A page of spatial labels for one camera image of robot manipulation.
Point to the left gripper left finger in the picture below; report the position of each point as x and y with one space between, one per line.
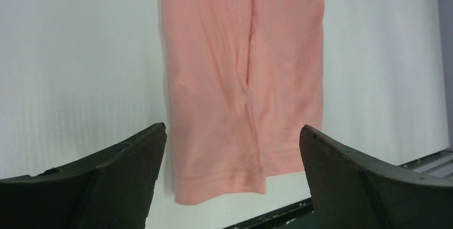
111 188

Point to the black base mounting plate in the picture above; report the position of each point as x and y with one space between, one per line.
301 215

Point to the pink t shirt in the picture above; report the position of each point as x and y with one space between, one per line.
244 76

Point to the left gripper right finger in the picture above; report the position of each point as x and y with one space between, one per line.
350 189

